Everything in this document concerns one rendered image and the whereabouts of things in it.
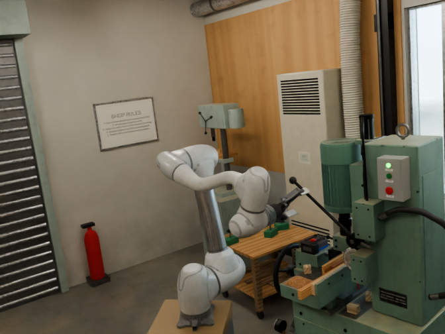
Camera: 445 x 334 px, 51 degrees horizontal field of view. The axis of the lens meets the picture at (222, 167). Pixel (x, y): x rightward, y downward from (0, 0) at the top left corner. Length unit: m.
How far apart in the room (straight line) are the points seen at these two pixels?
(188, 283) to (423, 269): 1.04
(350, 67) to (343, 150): 1.62
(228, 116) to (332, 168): 2.28
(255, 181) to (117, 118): 3.11
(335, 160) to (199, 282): 0.86
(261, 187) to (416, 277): 0.69
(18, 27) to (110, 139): 1.31
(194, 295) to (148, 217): 2.77
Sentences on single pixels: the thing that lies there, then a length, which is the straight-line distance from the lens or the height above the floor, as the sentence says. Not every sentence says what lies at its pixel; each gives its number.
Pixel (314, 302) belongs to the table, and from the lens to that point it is 2.07.
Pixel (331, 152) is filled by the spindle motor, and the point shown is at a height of 1.47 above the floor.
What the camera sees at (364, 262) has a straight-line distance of 1.95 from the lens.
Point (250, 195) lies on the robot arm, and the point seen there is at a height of 1.38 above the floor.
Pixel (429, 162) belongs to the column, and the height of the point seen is 1.44.
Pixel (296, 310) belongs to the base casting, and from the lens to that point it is 2.27.
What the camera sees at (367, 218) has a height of 1.24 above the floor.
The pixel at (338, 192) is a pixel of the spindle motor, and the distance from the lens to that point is 2.06.
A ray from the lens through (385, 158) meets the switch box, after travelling 1.80.
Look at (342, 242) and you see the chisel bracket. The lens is 2.19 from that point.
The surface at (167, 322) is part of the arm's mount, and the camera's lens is 2.44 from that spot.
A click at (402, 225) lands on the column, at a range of 1.91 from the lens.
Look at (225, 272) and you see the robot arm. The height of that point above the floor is 0.88.
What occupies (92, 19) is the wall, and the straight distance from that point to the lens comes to 4.74.
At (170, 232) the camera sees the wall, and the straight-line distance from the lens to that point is 5.16.
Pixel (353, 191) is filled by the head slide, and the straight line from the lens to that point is 2.03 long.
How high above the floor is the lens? 1.84
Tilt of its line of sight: 11 degrees down
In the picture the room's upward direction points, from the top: 6 degrees counter-clockwise
